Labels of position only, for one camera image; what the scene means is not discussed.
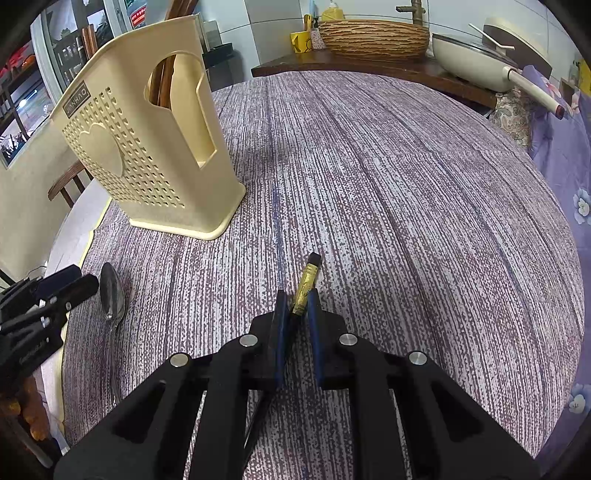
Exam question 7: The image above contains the reddish brown chopstick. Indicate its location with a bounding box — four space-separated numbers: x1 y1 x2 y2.
149 55 175 109

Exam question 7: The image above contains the wooden chair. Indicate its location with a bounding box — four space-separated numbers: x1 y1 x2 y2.
47 160 94 209

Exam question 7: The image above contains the window frame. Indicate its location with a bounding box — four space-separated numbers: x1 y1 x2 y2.
30 0 147 102

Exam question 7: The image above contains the purple striped tablecloth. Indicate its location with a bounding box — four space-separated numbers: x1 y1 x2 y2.
54 71 590 479

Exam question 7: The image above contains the woven basin sink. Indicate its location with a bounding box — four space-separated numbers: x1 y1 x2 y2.
318 19 430 61

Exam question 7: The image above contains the beige cloth cover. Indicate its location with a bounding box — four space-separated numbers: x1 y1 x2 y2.
0 123 77 280

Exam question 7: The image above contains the white cooking pot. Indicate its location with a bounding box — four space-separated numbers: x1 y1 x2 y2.
432 24 566 119

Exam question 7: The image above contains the beige plastic utensil holder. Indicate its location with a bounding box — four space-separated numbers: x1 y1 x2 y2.
50 16 245 240

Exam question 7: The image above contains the steel spoon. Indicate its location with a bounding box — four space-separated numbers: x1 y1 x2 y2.
99 262 126 403

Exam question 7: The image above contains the yellow mug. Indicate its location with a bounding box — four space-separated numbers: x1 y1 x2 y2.
290 30 314 54

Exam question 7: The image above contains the dark wooden counter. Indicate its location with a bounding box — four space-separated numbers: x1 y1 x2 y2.
252 50 497 109

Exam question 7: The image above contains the purple floral cloth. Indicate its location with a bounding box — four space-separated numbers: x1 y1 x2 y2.
489 64 591 467

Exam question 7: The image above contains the black gold decorated chopstick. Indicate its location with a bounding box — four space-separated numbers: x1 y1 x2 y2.
242 252 322 469

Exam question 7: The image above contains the yellow soap bottle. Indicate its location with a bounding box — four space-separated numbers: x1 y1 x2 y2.
321 1 345 22

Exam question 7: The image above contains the bronze faucet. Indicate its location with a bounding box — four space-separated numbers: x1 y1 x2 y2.
396 0 426 26

